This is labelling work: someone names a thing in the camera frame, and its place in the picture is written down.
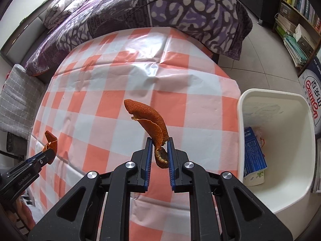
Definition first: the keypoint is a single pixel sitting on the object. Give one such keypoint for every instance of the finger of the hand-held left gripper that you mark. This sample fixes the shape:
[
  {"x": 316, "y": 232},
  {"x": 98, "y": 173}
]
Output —
[
  {"x": 40, "y": 155},
  {"x": 45, "y": 162}
]

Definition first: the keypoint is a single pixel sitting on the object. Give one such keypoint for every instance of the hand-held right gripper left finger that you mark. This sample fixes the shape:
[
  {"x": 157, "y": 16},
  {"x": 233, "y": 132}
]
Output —
[{"x": 148, "y": 165}]

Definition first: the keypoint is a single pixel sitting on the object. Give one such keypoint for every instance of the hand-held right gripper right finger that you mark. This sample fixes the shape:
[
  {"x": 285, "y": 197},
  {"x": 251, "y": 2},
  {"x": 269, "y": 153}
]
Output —
[{"x": 171, "y": 165}]

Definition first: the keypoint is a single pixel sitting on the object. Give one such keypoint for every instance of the small orange peel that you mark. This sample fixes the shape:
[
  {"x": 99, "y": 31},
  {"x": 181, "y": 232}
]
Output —
[{"x": 50, "y": 138}]

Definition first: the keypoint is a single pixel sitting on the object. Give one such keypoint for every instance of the large orange peel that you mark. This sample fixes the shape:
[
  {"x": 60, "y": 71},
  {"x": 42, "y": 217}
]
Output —
[{"x": 153, "y": 115}]

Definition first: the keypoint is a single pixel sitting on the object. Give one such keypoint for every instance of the dark blue carton box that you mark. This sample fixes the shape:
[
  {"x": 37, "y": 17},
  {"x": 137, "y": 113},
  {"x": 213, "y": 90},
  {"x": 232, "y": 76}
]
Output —
[{"x": 253, "y": 153}]

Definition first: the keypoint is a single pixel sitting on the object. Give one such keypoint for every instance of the white packet with green print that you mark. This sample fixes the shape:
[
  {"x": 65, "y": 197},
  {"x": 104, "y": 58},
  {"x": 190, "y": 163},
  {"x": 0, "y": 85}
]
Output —
[{"x": 255, "y": 179}]

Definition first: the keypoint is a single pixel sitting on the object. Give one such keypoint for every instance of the white plastic bin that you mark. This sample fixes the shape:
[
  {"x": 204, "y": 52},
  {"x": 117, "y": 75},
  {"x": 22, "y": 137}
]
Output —
[{"x": 275, "y": 110}]

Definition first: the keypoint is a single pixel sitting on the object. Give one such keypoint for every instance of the person's left hand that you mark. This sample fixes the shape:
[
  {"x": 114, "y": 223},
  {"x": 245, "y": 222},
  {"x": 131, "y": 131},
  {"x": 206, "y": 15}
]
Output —
[{"x": 23, "y": 213}]

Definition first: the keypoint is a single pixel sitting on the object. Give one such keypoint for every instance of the grey checked cushion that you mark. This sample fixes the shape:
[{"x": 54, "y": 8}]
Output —
[{"x": 17, "y": 98}]

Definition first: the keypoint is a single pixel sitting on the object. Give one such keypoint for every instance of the orange checked tablecloth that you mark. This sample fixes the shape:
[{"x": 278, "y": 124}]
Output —
[{"x": 100, "y": 80}]

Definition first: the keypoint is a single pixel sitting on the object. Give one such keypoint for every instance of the folded white patterned quilt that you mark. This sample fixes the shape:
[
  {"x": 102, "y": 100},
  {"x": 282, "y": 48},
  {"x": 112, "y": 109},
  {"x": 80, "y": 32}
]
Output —
[{"x": 67, "y": 2}]

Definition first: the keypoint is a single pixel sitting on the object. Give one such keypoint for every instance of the white and blue cardboard carton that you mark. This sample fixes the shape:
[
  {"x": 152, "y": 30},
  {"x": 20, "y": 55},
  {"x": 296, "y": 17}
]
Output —
[{"x": 313, "y": 90}]

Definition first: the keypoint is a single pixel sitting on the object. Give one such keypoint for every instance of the bed with purple quilt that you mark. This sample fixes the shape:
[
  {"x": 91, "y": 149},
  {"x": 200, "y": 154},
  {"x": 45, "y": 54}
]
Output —
[{"x": 175, "y": 5}]

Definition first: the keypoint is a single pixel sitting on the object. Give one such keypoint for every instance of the stack of paper folders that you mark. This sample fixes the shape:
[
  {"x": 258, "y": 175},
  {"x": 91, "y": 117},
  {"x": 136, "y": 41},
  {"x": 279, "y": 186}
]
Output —
[{"x": 293, "y": 47}]

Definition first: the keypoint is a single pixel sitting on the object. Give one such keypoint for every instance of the tissue box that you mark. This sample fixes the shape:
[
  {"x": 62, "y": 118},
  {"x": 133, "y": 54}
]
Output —
[{"x": 304, "y": 35}]

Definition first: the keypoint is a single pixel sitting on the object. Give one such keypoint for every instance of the wooden bookshelf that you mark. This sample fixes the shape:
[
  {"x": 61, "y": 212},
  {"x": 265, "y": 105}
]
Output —
[{"x": 283, "y": 10}]

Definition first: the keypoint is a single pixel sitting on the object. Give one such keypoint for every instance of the row of books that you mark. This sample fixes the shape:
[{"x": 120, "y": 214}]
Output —
[{"x": 303, "y": 0}]

